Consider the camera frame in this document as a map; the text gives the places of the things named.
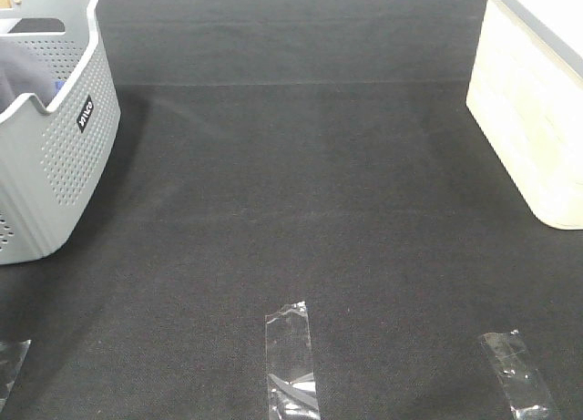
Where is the dark grey towel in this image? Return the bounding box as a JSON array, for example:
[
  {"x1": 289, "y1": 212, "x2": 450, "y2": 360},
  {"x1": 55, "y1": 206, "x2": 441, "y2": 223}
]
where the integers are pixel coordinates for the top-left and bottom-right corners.
[{"x1": 1, "y1": 41, "x2": 56, "y2": 112}]

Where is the blue towel in basket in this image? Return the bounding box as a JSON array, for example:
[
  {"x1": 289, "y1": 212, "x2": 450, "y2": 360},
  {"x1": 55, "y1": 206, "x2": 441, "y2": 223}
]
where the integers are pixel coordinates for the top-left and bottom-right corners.
[{"x1": 55, "y1": 79, "x2": 65, "y2": 94}]

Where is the black felt table mat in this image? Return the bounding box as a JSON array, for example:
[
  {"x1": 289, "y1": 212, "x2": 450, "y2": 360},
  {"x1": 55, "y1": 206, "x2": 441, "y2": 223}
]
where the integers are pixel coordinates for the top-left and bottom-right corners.
[{"x1": 1, "y1": 0, "x2": 582, "y2": 419}]

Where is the centre clear tape strip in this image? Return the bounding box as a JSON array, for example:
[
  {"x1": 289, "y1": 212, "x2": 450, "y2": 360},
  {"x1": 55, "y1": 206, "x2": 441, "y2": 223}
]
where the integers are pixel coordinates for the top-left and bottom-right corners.
[{"x1": 265, "y1": 302, "x2": 321, "y2": 419}]

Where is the clear tape strip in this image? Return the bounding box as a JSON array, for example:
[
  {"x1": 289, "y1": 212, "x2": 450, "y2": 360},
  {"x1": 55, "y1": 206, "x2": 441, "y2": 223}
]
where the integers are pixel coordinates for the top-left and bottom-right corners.
[
  {"x1": 265, "y1": 302, "x2": 321, "y2": 419},
  {"x1": 479, "y1": 329, "x2": 562, "y2": 420},
  {"x1": 0, "y1": 340, "x2": 31, "y2": 411}
]

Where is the grey perforated laundry basket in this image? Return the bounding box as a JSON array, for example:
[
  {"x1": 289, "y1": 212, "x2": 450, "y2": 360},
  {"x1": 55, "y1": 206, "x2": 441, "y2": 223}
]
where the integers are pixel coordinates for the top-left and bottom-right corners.
[{"x1": 1, "y1": 0, "x2": 120, "y2": 265}]

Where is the cream plastic storage bin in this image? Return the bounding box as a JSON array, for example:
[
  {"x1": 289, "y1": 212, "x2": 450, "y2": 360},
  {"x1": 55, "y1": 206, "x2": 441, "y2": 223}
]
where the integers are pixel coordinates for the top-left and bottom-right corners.
[{"x1": 465, "y1": 0, "x2": 582, "y2": 230}]

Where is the right clear tape strip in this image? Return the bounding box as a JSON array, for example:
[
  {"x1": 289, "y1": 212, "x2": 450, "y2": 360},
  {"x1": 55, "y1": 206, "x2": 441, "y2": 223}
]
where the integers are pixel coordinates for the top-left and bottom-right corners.
[{"x1": 479, "y1": 329, "x2": 562, "y2": 420}]

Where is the left clear tape strip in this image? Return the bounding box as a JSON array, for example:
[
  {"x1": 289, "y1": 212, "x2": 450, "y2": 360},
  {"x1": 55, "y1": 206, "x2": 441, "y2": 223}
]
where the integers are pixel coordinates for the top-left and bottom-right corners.
[{"x1": 0, "y1": 340, "x2": 31, "y2": 411}]

